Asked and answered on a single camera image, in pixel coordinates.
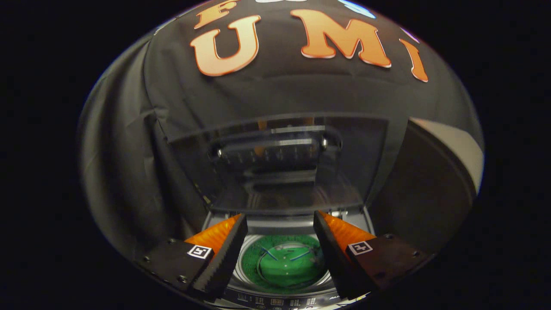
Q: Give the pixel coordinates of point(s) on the green polo shirt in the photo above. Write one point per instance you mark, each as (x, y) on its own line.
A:
(284, 267)

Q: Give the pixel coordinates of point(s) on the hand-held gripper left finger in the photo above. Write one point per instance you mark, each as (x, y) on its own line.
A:
(224, 258)

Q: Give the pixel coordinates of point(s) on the black backdrop cloth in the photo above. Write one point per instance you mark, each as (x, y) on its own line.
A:
(129, 150)

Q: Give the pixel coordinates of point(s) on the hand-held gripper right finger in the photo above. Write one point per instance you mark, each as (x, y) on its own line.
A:
(333, 262)

